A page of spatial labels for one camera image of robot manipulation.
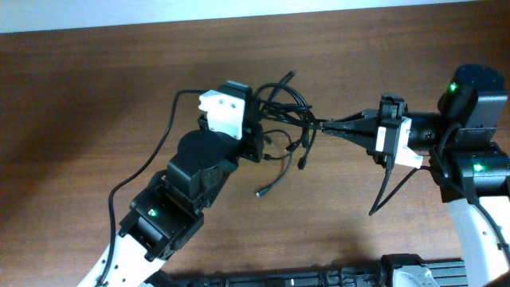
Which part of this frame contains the black usb cable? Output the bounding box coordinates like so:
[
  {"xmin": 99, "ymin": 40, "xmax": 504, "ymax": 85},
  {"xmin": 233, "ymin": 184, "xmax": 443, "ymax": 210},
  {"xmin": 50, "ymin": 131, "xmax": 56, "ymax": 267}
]
[{"xmin": 250, "ymin": 69, "xmax": 326, "ymax": 199}]

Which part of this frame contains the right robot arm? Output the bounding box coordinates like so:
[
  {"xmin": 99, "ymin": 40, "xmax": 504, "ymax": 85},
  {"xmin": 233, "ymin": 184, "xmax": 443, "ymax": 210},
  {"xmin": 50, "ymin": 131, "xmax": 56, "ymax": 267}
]
[{"xmin": 322, "ymin": 64, "xmax": 509, "ymax": 286}]

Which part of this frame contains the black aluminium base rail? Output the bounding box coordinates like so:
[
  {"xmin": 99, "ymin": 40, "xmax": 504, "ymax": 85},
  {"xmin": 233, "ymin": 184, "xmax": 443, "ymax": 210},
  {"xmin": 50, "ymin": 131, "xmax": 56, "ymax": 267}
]
[{"xmin": 147, "ymin": 253, "xmax": 468, "ymax": 287}]

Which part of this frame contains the left camera cable black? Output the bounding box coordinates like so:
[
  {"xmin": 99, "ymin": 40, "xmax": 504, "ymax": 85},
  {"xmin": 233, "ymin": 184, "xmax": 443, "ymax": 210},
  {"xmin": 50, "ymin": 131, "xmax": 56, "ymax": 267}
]
[{"xmin": 94, "ymin": 89, "xmax": 206, "ymax": 287}]

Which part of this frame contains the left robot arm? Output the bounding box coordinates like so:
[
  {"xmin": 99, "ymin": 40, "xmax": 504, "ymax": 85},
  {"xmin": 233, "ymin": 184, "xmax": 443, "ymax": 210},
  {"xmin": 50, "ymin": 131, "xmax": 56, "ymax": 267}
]
[{"xmin": 80, "ymin": 81, "xmax": 264, "ymax": 286}]

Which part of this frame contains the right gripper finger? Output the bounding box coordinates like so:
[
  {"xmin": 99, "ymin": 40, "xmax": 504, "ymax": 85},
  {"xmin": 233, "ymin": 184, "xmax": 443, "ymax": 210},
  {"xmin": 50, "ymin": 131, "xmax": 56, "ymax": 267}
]
[
  {"xmin": 322, "ymin": 126, "xmax": 375, "ymax": 153},
  {"xmin": 323, "ymin": 108, "xmax": 379, "ymax": 130}
]

